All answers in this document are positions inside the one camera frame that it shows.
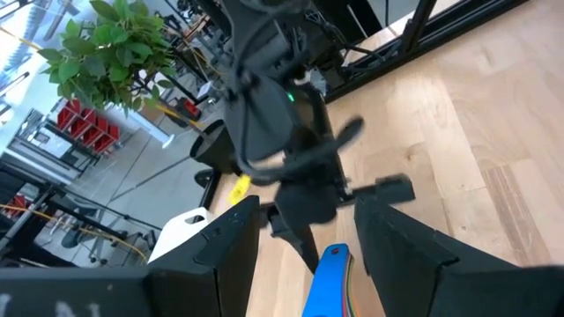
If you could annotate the white plastic basket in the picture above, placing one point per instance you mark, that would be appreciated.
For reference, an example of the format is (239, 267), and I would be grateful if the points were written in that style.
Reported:
(180, 238)

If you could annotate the red storage bins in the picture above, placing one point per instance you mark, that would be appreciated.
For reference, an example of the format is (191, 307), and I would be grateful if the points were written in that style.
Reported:
(88, 125)

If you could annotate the small blue measuring cup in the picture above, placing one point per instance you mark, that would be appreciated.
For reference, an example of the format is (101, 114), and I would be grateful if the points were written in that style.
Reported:
(328, 286)

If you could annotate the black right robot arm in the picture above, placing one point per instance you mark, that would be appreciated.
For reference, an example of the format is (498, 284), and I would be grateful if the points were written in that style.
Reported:
(260, 123)

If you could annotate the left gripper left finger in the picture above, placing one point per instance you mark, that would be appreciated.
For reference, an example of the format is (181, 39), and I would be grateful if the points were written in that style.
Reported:
(229, 264)

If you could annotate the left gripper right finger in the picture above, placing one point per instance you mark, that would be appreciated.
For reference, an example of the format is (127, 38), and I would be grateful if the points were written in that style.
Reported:
(418, 273)

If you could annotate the green leafy plant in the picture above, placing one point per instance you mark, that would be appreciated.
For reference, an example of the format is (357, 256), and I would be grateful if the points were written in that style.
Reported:
(110, 48)

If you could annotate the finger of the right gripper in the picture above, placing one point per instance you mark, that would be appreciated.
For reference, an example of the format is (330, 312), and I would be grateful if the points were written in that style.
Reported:
(302, 246)

